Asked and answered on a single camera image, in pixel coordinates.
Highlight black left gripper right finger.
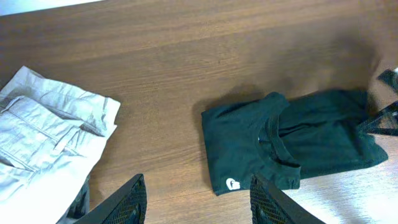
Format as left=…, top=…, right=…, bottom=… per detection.
left=250, top=174, right=325, bottom=224

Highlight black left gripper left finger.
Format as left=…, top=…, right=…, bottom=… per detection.
left=76, top=174, right=147, bottom=224

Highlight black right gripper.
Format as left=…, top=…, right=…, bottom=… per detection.
left=358, top=68, right=397, bottom=136

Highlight dark green t-shirt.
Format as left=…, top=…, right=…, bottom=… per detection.
left=201, top=90, right=388, bottom=195

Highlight beige folded trousers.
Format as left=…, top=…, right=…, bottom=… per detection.
left=1, top=67, right=120, bottom=223

